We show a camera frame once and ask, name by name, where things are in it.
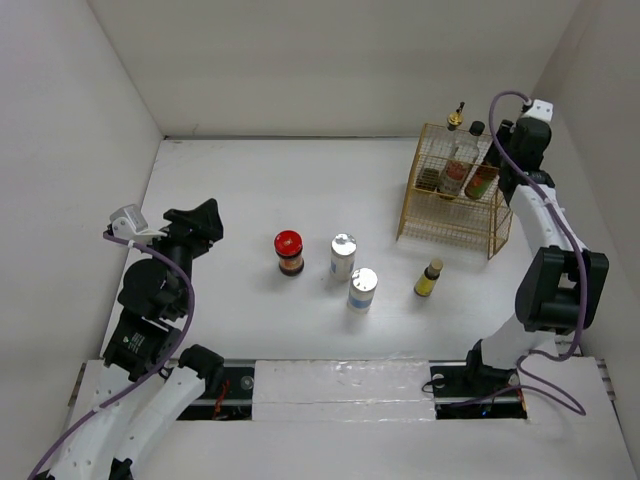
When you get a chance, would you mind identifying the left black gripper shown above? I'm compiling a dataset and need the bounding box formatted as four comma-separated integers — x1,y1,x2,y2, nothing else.
139,198,223,314

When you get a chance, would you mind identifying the small red sauce bottle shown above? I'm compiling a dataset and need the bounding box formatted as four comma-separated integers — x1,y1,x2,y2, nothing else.
464,163,499,200

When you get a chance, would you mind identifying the glass cruet gold spout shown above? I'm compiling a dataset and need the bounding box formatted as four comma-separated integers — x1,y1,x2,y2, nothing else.
415,101,465,191

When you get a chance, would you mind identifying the red lid sauce jar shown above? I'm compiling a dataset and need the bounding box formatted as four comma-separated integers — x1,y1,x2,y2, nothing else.
274,230,304,276

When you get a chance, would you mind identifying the silver lid shaker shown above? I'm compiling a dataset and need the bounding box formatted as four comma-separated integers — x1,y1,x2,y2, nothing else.
347,267,378,313
330,233,357,282

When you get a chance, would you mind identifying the small yellow label bottle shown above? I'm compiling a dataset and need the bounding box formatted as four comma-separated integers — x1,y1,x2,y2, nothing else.
414,258,444,297

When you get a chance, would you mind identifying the silver lid shaker front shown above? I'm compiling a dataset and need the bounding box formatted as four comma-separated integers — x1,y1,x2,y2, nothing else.
347,267,378,313

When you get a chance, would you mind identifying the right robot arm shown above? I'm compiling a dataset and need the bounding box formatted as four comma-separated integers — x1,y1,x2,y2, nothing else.
462,117,609,394

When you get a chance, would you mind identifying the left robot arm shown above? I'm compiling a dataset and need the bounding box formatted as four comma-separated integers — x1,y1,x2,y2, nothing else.
29,199,224,479

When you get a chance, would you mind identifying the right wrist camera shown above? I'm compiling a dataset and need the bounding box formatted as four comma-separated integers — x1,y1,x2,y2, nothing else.
520,99,554,124

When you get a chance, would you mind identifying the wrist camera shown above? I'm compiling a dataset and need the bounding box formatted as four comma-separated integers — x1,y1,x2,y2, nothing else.
105,204,167,245
520,99,554,124

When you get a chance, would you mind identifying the gold wire basket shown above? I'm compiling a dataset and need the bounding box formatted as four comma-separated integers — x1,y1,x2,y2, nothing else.
396,123,513,258

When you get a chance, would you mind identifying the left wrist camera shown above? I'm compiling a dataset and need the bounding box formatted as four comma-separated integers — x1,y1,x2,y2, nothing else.
105,204,167,245

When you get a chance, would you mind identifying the black mounting rail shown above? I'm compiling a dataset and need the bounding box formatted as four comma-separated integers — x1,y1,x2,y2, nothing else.
180,360,527,421

